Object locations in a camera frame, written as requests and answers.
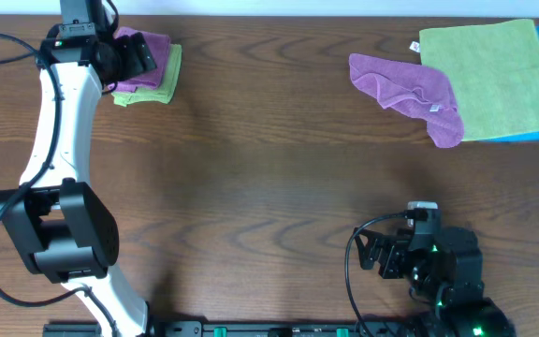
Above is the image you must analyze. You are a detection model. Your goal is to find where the purple cloth with label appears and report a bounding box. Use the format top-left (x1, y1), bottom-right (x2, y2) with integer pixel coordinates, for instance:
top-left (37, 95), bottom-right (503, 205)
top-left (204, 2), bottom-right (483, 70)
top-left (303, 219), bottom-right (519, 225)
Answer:
top-left (108, 27), bottom-right (170, 92)

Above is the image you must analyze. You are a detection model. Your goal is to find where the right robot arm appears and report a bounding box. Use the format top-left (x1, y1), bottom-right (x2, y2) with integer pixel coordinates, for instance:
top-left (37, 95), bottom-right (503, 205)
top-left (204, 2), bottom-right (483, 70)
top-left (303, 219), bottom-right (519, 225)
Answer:
top-left (353, 227), bottom-right (517, 337)

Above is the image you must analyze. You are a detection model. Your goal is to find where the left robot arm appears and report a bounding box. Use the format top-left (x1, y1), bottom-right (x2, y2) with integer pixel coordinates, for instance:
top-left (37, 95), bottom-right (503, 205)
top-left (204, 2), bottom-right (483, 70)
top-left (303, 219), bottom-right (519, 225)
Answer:
top-left (0, 33), bottom-right (157, 336)

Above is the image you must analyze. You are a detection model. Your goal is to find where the folded green cloth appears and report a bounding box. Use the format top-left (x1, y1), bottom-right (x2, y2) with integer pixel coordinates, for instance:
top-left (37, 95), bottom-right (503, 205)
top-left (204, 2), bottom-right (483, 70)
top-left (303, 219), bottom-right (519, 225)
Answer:
top-left (112, 44), bottom-right (182, 107)

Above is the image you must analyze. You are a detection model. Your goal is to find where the flat green cloth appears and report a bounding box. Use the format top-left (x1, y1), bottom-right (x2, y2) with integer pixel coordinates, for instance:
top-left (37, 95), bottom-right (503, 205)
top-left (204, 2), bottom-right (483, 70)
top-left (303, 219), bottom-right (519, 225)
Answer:
top-left (419, 19), bottom-right (539, 141)

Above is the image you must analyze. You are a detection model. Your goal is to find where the left black cable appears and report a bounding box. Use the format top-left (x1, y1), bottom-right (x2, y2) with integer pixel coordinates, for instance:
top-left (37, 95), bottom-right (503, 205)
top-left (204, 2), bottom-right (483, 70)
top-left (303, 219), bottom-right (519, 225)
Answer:
top-left (0, 0), bottom-right (121, 337)

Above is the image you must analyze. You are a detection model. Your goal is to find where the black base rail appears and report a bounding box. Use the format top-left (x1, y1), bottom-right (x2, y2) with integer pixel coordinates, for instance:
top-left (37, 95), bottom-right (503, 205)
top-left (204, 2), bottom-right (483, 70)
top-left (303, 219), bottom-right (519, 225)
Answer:
top-left (42, 319), bottom-right (420, 337)

